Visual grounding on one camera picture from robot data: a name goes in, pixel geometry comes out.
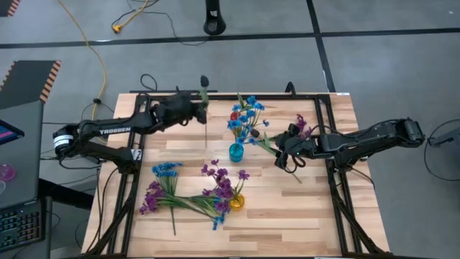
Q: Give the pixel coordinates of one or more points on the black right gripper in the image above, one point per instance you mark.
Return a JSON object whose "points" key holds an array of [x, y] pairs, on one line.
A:
{"points": [[302, 147]]}

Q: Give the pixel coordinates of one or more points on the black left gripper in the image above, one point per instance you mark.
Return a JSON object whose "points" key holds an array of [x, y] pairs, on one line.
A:
{"points": [[176, 108]]}

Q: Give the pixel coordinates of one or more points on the black artificial rose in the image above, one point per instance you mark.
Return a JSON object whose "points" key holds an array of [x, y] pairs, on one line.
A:
{"points": [[255, 133], [205, 81]]}

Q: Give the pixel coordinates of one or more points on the purple artificial flower bunch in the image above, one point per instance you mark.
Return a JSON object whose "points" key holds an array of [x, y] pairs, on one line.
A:
{"points": [[301, 123], [224, 187], [152, 198]]}

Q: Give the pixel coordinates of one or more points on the blue artificial flower bunch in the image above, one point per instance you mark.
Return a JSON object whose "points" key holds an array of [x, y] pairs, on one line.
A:
{"points": [[243, 118], [165, 172], [219, 220]]}

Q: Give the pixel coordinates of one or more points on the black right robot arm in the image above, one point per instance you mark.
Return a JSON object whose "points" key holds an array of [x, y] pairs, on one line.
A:
{"points": [[359, 142]]}

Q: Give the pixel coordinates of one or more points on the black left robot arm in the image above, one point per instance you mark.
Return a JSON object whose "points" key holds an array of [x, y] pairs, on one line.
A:
{"points": [[115, 130]]}

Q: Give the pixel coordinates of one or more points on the red glass vase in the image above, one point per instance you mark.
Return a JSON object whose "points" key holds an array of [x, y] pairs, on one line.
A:
{"points": [[234, 116]]}

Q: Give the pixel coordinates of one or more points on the blue glass vase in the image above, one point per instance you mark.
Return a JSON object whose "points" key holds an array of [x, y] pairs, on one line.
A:
{"points": [[236, 154]]}

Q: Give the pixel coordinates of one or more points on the yellow glass vase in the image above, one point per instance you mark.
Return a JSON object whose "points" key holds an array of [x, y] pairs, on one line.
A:
{"points": [[237, 203]]}

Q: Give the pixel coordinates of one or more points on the black flat strip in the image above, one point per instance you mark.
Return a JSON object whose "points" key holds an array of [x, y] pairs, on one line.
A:
{"points": [[161, 91]]}

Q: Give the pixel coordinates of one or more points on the black stand base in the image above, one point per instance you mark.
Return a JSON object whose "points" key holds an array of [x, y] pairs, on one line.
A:
{"points": [[214, 23]]}

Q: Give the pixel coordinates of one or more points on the black floor beam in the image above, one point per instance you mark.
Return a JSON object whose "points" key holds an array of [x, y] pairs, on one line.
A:
{"points": [[64, 194]]}

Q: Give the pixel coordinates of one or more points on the large black orange-striped mat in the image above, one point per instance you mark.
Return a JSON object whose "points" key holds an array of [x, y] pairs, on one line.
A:
{"points": [[25, 81]]}

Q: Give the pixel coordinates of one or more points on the grey laptop backlit keyboard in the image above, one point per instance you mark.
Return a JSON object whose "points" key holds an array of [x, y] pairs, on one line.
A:
{"points": [[21, 162]]}

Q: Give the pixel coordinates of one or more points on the small black orange-striped mat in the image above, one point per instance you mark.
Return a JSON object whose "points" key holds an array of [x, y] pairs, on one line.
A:
{"points": [[5, 6]]}

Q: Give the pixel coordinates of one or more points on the black aluminium table frame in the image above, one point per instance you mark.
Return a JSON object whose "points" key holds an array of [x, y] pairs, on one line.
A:
{"points": [[305, 97]]}

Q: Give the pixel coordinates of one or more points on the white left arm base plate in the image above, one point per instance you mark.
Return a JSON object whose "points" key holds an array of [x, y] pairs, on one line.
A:
{"points": [[137, 155]]}

